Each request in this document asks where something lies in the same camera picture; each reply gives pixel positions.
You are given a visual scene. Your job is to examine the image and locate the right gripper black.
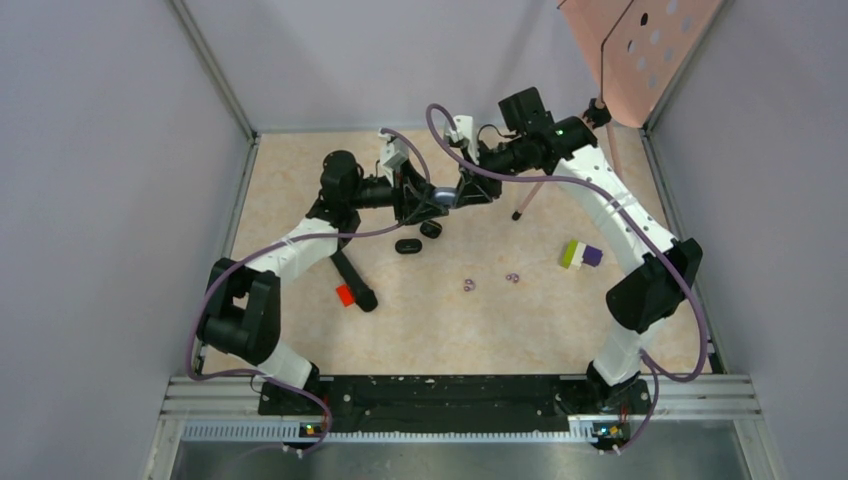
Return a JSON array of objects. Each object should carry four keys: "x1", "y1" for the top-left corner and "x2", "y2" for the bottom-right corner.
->
[{"x1": 454, "y1": 136, "x2": 529, "y2": 207}]

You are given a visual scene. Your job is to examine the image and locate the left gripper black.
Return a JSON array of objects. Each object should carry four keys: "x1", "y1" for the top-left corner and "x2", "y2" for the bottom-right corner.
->
[{"x1": 347, "y1": 159, "x2": 449, "y2": 225}]

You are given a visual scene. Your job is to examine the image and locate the grey oval pebble case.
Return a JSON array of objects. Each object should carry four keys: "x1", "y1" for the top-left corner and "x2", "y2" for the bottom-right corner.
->
[{"x1": 430, "y1": 187, "x2": 458, "y2": 208}]

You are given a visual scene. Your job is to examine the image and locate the black glossy earbud charging case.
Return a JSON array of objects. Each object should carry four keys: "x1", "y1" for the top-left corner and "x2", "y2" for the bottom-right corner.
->
[{"x1": 419, "y1": 220, "x2": 443, "y2": 239}]

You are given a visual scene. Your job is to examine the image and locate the black oval case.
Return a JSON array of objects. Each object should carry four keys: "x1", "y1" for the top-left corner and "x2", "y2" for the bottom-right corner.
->
[{"x1": 394, "y1": 238, "x2": 423, "y2": 255}]

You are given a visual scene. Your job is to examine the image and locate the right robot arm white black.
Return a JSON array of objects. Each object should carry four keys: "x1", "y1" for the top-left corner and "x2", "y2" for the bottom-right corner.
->
[{"x1": 457, "y1": 87, "x2": 708, "y2": 412}]

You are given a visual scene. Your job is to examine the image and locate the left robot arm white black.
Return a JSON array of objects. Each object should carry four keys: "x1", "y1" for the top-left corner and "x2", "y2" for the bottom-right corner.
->
[{"x1": 195, "y1": 150, "x2": 435, "y2": 414}]

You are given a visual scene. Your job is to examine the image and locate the black cylinder orange ends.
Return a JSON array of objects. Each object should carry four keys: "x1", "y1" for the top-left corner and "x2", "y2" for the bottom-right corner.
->
[{"x1": 330, "y1": 251, "x2": 379, "y2": 312}]

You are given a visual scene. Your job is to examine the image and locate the green white purple block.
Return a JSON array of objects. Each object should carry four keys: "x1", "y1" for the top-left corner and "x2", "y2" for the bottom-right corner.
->
[{"x1": 559, "y1": 239, "x2": 603, "y2": 269}]

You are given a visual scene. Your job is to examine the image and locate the pink tripod stand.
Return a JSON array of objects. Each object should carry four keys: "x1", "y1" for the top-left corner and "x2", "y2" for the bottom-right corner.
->
[{"x1": 511, "y1": 97, "x2": 621, "y2": 222}]

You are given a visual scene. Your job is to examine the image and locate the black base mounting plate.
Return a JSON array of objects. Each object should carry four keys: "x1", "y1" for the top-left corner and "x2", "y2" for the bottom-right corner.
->
[{"x1": 258, "y1": 374, "x2": 651, "y2": 434}]

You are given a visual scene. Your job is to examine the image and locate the pink perforated board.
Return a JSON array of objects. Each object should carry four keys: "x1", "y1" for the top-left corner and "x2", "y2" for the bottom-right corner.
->
[{"x1": 556, "y1": 0, "x2": 724, "y2": 128}]

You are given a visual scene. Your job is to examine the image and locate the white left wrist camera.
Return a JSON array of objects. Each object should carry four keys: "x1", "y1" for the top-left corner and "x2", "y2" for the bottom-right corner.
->
[{"x1": 378, "y1": 128, "x2": 409, "y2": 186}]

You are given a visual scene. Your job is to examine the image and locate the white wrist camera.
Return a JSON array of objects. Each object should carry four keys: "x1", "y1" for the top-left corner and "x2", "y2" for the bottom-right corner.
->
[
  {"x1": 378, "y1": 128, "x2": 409, "y2": 186},
  {"x1": 443, "y1": 115, "x2": 478, "y2": 164}
]

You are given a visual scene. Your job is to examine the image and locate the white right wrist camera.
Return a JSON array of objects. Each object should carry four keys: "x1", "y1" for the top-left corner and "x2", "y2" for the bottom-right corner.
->
[{"x1": 443, "y1": 115, "x2": 478, "y2": 164}]

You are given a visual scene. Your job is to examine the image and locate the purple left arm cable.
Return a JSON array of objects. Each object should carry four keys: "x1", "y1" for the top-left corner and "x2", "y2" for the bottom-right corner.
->
[{"x1": 185, "y1": 128, "x2": 432, "y2": 458}]

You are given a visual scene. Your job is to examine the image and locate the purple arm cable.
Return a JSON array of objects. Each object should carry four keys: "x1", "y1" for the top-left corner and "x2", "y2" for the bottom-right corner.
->
[
  {"x1": 185, "y1": 128, "x2": 432, "y2": 458},
  {"x1": 425, "y1": 103, "x2": 710, "y2": 455}
]

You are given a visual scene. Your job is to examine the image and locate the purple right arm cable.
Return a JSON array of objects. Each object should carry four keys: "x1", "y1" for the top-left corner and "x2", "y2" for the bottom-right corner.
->
[{"x1": 425, "y1": 103, "x2": 710, "y2": 455}]

